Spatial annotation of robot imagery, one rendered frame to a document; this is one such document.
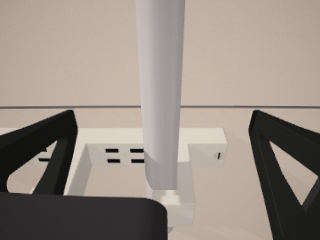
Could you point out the beige wall panel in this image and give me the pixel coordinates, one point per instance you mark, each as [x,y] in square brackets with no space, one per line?
[238,55]

